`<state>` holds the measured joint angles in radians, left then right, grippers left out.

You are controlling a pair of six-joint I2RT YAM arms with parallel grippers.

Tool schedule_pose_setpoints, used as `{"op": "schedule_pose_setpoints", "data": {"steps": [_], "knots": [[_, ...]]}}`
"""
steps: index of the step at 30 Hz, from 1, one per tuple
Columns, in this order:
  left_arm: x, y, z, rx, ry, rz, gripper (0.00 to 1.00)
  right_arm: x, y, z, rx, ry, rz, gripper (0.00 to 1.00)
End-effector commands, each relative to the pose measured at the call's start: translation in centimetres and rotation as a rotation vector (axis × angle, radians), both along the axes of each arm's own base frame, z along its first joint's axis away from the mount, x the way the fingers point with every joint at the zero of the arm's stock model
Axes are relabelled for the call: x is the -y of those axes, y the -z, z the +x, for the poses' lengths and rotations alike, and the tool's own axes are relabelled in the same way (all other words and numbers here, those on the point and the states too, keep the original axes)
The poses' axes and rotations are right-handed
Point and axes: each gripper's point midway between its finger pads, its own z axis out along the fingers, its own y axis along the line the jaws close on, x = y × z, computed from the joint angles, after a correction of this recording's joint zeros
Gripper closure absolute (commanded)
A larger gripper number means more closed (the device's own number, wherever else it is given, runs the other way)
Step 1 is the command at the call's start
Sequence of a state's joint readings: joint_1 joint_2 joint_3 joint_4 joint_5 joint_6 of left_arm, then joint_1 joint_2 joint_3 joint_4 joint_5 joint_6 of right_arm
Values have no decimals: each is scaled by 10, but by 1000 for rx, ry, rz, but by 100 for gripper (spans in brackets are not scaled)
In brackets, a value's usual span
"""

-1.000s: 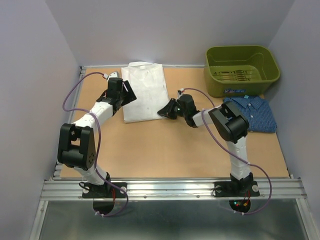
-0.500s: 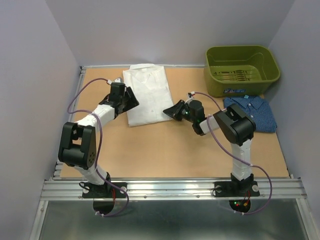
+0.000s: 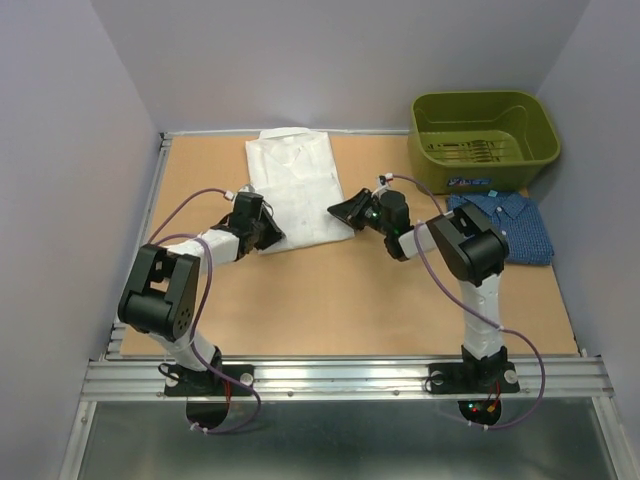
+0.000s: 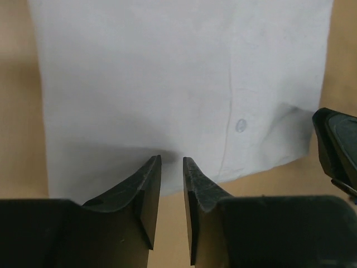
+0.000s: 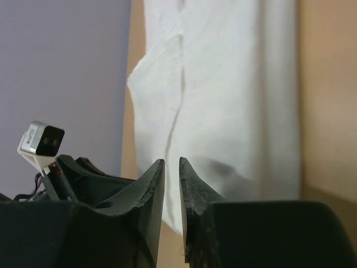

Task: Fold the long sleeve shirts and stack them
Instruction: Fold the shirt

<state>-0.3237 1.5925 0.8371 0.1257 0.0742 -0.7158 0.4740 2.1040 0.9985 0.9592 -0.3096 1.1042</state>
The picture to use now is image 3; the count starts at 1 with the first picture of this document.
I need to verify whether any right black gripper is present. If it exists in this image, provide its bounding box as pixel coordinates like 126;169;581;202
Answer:
328;187;391;237

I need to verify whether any white long sleeve shirt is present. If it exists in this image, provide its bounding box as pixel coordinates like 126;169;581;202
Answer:
245;127;354;254

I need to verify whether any blue checked shirt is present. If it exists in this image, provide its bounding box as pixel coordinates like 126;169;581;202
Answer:
446;191;554;266

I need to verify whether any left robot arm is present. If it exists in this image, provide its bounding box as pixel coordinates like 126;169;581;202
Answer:
117;211;285;394

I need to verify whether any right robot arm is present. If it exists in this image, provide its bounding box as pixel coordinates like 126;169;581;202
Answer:
327;188;509;390

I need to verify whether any green plastic tub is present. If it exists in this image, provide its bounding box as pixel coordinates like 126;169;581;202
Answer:
408;90;561;194

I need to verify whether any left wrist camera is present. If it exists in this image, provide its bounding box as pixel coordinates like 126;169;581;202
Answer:
231;191;264;223

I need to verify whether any aluminium front rail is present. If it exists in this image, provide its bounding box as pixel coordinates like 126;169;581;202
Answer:
80;356;614;402

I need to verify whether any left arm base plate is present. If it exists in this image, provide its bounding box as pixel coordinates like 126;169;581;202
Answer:
158;362;255;397

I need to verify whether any aluminium side rail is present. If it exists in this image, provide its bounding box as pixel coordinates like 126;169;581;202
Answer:
100;132;172;361

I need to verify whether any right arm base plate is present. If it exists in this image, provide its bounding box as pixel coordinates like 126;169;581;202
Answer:
424;362;520;395

